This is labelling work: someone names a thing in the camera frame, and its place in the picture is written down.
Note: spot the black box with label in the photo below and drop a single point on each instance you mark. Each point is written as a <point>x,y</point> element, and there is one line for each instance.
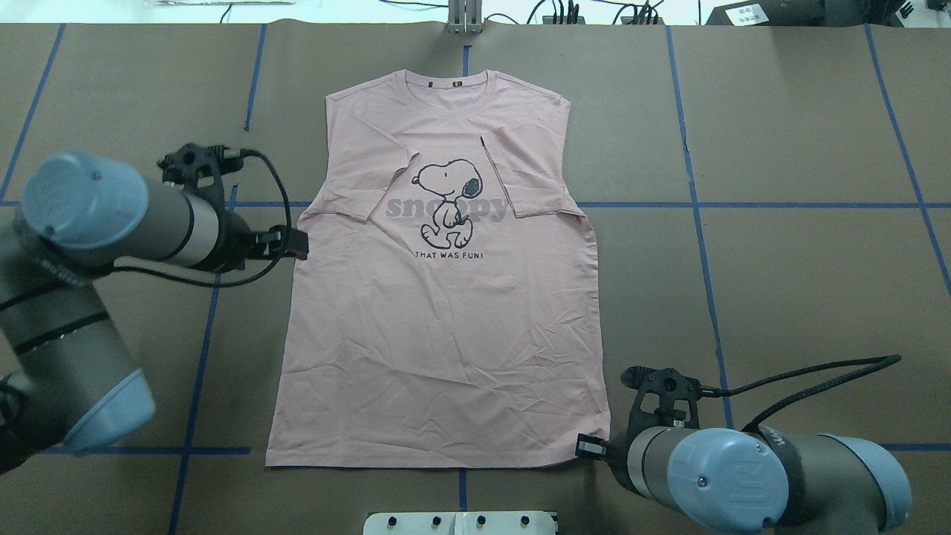
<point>809,13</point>

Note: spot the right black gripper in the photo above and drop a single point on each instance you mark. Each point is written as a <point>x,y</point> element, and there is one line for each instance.
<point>621,455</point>

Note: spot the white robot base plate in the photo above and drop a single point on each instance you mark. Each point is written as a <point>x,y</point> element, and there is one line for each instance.
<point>463,522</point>

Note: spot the aluminium frame post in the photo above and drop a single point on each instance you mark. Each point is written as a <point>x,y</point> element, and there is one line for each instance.
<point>465,17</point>

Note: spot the pink Snoopy t-shirt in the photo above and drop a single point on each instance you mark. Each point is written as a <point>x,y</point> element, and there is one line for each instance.
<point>447,314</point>

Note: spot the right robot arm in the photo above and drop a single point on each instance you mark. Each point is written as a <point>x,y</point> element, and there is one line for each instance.
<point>750,482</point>

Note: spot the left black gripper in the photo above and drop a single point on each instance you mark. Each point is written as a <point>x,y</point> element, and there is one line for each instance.
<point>232,241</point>

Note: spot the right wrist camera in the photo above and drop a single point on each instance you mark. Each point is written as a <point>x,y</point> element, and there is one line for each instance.
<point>664,398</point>

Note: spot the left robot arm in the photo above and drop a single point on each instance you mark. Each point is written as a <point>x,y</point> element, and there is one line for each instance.
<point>77,385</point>

